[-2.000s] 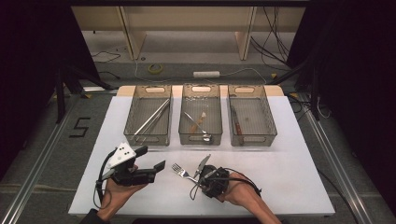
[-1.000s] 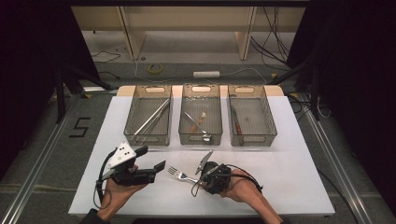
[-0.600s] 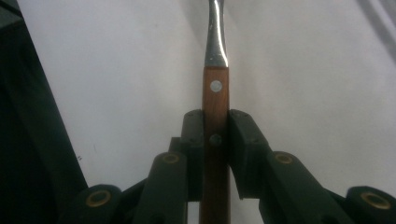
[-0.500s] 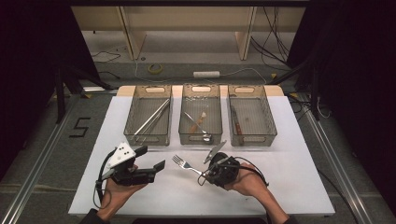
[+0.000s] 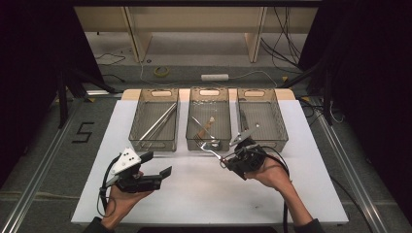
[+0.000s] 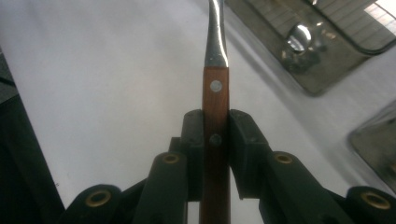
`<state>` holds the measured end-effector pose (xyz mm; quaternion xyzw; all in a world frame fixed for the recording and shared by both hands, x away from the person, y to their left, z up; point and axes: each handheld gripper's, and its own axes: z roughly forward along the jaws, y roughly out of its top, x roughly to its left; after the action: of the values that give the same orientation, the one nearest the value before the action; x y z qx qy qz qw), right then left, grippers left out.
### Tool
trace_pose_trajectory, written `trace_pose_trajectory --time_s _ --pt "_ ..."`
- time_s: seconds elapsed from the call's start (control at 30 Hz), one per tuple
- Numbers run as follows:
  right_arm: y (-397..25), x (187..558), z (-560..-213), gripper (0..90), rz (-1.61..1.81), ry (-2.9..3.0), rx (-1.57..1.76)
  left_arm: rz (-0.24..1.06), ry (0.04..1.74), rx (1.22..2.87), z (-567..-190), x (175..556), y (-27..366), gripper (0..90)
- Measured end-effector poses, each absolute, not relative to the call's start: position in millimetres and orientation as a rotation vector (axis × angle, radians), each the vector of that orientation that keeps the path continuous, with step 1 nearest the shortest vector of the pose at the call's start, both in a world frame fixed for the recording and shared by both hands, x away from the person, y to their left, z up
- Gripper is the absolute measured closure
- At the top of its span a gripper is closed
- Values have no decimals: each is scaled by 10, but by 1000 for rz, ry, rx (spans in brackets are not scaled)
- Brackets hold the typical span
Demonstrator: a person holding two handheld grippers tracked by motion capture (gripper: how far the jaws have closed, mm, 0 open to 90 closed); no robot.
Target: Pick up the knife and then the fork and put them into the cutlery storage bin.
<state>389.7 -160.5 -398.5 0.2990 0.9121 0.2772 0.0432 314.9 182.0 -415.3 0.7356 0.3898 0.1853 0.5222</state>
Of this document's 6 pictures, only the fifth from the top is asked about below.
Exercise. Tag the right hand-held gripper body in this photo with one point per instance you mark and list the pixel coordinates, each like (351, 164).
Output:
(247, 158)

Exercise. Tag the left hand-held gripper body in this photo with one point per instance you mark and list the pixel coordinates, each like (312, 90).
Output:
(127, 161)

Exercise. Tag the metal chopstick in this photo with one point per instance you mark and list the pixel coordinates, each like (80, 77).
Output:
(158, 121)
(163, 125)

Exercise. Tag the translucent grey plastic bin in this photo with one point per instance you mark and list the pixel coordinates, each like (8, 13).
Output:
(155, 121)
(209, 110)
(268, 113)

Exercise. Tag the metal spoon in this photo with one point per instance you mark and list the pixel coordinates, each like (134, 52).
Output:
(200, 125)

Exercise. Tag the person's left hand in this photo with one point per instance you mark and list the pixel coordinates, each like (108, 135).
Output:
(121, 204)

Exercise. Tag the white table cover board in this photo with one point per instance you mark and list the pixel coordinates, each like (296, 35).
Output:
(200, 200)

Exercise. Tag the white power strip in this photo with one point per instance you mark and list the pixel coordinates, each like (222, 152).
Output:
(214, 77)

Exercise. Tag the yellow tape roll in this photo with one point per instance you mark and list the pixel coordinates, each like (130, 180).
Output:
(161, 72)

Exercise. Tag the black metal stand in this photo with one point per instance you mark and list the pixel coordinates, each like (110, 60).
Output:
(62, 97)
(327, 97)

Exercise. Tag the black curtain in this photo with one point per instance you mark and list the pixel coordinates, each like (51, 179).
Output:
(29, 64)
(372, 81)

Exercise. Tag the beige wooden shelf unit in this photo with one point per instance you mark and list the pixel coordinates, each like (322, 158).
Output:
(194, 19)

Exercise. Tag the aluminium floor rail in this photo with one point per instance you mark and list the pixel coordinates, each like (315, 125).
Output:
(353, 174)
(39, 171)

